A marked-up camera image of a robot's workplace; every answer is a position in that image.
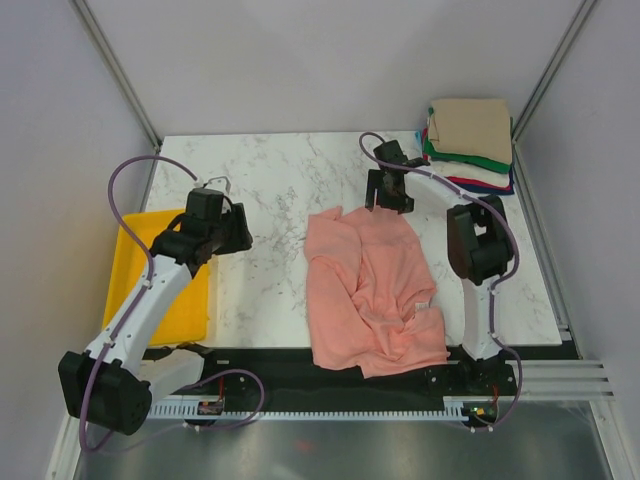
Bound pink t shirt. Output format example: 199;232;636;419
304;207;449;378

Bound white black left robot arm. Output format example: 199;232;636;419
58;188;253;435

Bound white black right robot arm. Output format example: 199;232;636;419
358;132;520;394

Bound green folded t shirt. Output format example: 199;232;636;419
421;105;511;175

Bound white folded t shirt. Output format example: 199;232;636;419
430;160;511;189

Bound red folded t shirt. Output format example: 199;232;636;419
415;129;514;195

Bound blue folded t shirt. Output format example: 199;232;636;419
452;159;514;196

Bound yellow plastic tray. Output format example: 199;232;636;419
102;210;210;347

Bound beige folded t shirt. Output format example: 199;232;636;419
427;98;513;165

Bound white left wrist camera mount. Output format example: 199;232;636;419
194;175;231;196

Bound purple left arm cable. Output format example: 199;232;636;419
78;154;201;455

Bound right aluminium table rail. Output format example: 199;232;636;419
513;145;584;360

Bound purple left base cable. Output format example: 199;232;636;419
182;365;266;434

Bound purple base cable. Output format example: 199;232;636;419
462;344;526;435
182;365;266;434

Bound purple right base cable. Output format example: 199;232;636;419
462;344;526;435

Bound white slotted cable duct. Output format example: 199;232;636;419
147;395;498;422

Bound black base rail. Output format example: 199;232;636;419
139;344;519;414

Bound left aluminium frame post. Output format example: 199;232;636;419
69;0;162;152

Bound aluminium frame post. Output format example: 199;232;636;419
69;0;162;152
512;0;601;144

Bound right aluminium frame post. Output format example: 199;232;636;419
512;0;601;144

